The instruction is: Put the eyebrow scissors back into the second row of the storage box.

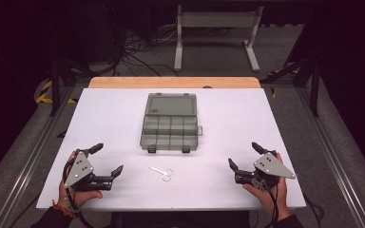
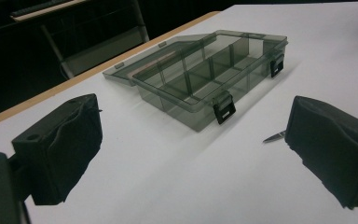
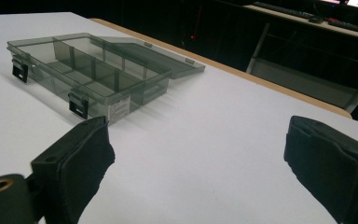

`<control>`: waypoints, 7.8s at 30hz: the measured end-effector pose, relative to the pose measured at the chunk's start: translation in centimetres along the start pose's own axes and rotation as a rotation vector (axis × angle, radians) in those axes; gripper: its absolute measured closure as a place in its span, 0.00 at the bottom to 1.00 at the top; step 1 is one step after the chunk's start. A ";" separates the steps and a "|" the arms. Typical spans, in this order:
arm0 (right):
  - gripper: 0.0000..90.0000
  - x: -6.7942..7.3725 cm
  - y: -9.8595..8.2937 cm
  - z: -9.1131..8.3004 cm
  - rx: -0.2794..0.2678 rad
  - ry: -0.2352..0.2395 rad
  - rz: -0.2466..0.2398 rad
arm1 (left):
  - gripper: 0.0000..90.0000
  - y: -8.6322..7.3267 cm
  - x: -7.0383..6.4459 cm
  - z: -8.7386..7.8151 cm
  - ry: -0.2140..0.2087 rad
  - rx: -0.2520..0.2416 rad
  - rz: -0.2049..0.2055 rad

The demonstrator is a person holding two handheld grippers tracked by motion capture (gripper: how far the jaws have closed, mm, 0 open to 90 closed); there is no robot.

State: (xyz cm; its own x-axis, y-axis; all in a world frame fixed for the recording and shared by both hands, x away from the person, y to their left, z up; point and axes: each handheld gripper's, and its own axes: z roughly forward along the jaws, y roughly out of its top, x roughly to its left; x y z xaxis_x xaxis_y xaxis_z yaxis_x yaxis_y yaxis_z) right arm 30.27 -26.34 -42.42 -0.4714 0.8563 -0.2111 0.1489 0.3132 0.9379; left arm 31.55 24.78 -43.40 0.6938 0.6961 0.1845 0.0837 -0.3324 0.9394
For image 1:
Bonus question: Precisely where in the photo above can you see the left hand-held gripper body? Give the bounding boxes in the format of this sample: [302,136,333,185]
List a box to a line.
[64,148,114,193]

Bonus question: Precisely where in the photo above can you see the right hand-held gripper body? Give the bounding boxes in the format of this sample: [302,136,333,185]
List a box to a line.
[234,149,297,191]

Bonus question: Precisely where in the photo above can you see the small silver scissors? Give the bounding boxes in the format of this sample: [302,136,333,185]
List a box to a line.
[148,165,175,183]

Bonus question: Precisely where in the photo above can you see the grey plastic organiser box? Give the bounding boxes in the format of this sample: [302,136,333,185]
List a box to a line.
[139,92,204,154]

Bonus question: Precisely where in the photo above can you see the person's left hand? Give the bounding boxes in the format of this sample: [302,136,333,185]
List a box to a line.
[58,150,104,209]

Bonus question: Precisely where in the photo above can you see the person's right hand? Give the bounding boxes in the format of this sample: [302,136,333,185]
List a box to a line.
[242,152,292,222]

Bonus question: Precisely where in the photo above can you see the yellow black hazard tape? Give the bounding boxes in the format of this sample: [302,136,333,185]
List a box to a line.
[34,79,78,105]
[266,66,300,99]

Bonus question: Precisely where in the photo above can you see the black metal stand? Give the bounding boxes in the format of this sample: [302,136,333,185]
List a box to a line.
[259,55,321,118]
[48,55,91,118]

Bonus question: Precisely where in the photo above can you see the white metal stand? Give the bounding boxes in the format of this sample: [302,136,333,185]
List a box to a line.
[173,4,264,73]

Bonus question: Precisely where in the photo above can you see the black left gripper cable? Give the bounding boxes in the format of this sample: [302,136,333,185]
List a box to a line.
[62,157,91,228]

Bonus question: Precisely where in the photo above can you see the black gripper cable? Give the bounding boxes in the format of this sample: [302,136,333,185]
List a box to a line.
[260,180,282,228]
[62,157,91,228]

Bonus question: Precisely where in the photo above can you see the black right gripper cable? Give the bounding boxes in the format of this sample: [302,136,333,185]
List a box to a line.
[260,180,282,228]

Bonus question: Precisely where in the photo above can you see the red orange bracelet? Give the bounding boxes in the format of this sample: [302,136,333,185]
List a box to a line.
[51,199,78,220]

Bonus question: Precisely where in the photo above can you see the aluminium floor rail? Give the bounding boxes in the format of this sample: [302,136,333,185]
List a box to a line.
[0,85,79,228]
[294,85,365,228]

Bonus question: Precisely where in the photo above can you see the thin black floor cable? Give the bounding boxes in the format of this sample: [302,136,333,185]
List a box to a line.
[303,194,326,228]

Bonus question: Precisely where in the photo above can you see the black floor cables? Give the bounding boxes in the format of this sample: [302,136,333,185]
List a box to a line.
[117,28,181,78]

